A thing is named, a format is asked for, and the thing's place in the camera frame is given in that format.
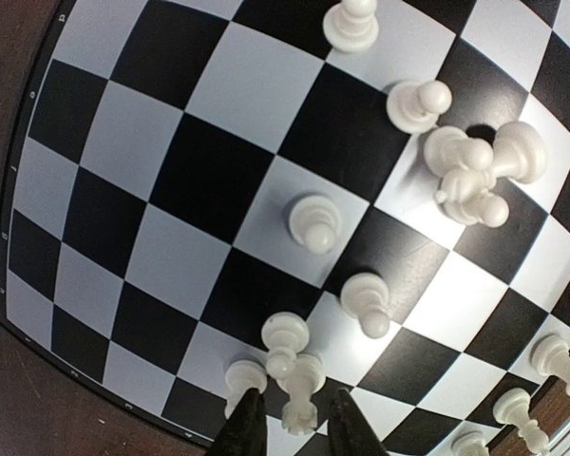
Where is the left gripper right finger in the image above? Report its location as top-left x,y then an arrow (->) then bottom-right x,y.
328,389 -> 388,456

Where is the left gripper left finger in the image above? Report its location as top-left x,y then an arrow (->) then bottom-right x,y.
208,388 -> 267,456

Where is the white chess rook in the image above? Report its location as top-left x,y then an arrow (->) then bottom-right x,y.
277,353 -> 326,435

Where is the white chess king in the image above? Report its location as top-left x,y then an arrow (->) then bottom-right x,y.
451,431 -> 490,456

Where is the white chess queen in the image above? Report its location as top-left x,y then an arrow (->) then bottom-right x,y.
492,388 -> 550,455

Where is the white chess bishop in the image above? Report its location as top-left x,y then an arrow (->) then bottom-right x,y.
530,333 -> 570,396

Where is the black grey chessboard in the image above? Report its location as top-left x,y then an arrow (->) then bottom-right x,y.
0,1 -> 570,455

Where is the white chess pawn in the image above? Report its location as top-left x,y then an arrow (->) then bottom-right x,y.
288,194 -> 342,256
339,273 -> 390,339
386,80 -> 452,134
322,0 -> 379,53
261,312 -> 310,380
224,360 -> 268,419
423,126 -> 494,177

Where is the fallen white chess piece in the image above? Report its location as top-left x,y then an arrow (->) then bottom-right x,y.
435,169 -> 509,228

